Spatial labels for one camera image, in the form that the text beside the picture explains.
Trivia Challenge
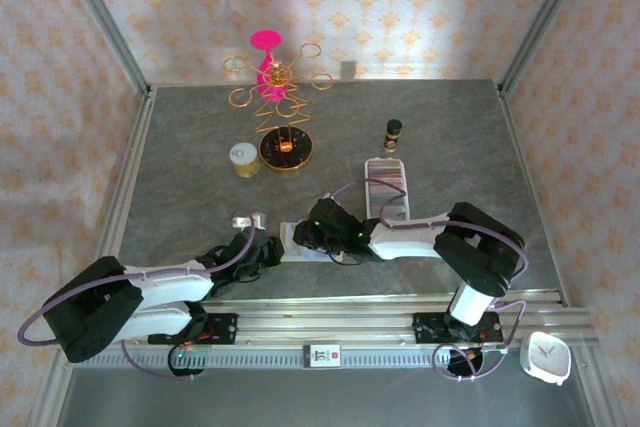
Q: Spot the white square alarm clock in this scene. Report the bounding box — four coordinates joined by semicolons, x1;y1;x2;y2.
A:
519;330;573;388

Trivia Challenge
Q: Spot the yellow tin can white lid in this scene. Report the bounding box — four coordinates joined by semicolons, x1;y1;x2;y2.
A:
228;141;262;179

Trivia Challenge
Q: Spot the white plastic slotted basket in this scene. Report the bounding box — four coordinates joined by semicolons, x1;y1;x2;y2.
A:
363;157;413;223

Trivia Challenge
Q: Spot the stack of colourful cards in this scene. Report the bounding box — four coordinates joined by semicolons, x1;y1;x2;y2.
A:
368;162;406;213

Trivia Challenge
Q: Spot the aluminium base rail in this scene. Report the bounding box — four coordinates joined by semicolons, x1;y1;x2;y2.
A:
52;294;599;348

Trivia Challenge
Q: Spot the aluminium table side rail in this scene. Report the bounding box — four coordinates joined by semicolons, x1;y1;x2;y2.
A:
497;86;571;306
79;86;159;308

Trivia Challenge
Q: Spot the grey slotted cable tray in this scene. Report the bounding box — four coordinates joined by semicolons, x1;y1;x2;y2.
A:
74;349;507;370

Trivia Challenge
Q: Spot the aluminium frame post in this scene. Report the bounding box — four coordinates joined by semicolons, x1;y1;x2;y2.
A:
52;0;154;98
496;0;595;96

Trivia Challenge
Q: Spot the gold wire glass rack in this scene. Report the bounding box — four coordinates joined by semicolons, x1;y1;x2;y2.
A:
223;41;335;174

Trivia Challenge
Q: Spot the white label with red mark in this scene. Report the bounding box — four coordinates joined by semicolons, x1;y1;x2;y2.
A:
302;343;343;370

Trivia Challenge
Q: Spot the spice bottle with black cap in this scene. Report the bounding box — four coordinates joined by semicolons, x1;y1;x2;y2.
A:
383;118;404;154

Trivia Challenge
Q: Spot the pink plastic wine glass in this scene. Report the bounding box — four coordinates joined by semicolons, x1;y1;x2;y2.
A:
249;28;290;102

